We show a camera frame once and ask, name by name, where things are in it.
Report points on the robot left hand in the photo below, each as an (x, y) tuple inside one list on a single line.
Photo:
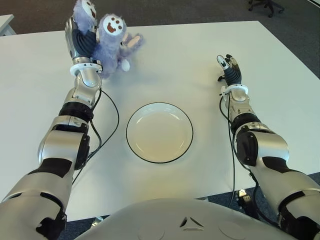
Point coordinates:
[(82, 46)]

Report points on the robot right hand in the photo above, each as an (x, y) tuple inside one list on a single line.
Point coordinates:
[(233, 75)]

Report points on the purple plush rabbit doll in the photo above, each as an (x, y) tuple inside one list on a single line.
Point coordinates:
[(110, 50)]

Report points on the robot left arm silver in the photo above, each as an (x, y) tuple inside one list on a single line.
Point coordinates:
[(85, 85)]

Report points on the robot right arm silver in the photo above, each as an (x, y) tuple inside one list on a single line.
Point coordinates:
[(270, 147)]

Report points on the white plate black rim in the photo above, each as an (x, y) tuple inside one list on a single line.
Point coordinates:
[(160, 135)]

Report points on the black office chair base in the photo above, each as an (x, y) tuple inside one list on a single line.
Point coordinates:
[(266, 6)]

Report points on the white neighbouring desk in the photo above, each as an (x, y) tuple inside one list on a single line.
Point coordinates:
[(5, 25)]

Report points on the metal stand foot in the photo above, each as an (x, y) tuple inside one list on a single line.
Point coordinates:
[(243, 197), (97, 221)]

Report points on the white table base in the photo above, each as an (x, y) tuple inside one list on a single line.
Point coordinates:
[(201, 198)]

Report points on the silver robot torso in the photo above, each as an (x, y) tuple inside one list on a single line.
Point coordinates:
[(160, 220)]

